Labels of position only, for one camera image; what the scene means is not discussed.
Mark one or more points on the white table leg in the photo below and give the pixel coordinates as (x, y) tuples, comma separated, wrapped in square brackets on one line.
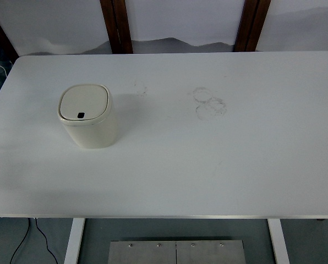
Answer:
[(74, 242), (278, 242)]

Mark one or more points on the cream plastic trash bin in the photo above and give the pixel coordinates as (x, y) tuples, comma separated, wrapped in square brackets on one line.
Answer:
[(89, 132)]

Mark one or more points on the grey metal plate with screws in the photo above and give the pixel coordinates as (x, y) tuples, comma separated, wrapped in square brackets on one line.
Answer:
[(153, 254)]

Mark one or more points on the dark wooden screen post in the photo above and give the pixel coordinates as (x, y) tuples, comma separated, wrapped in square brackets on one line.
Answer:
[(1, 35)]

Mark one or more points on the person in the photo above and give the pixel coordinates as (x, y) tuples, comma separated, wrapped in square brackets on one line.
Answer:
[(0, 61)]

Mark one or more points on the brown wooden screen post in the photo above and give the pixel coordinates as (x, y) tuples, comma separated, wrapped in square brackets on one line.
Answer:
[(250, 24), (117, 27)]

